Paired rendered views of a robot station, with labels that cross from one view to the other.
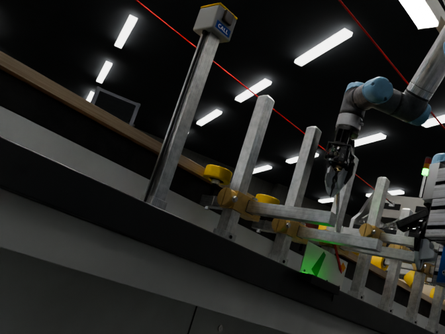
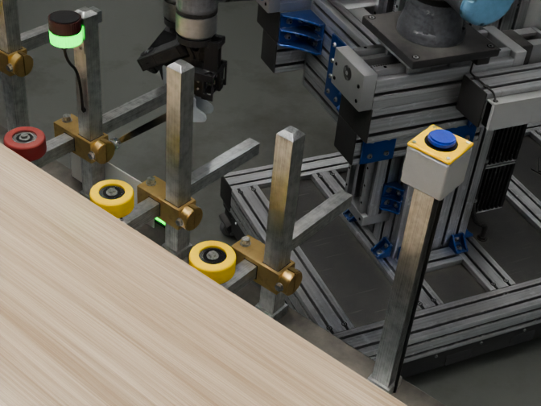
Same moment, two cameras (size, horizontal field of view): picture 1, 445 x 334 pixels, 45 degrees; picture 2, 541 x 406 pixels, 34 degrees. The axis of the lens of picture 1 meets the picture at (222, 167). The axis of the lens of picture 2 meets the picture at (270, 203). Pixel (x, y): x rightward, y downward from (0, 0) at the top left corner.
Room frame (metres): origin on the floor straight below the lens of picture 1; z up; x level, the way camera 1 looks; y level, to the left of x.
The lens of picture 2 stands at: (1.63, 1.13, 1.89)
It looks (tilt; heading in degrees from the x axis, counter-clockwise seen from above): 37 degrees down; 260
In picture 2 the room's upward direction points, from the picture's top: 6 degrees clockwise
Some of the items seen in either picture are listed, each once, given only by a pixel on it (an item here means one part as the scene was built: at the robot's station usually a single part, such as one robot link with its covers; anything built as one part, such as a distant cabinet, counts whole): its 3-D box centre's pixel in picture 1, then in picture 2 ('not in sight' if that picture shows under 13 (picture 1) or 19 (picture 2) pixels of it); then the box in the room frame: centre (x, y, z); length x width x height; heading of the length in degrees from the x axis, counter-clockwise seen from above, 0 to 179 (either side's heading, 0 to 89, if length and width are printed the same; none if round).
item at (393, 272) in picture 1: (395, 266); not in sight; (2.11, -0.77, 0.89); 0.04 x 0.04 x 0.48; 45
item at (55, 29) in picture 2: not in sight; (64, 22); (1.79, -0.38, 1.14); 0.06 x 0.06 x 0.02
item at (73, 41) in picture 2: not in sight; (65, 35); (1.79, -0.38, 1.11); 0.06 x 0.06 x 0.02
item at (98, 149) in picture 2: (333, 242); (83, 140); (1.77, -0.43, 0.84); 0.14 x 0.06 x 0.05; 135
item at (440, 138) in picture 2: not in sight; (441, 140); (1.22, 0.13, 1.22); 0.04 x 0.04 x 0.02
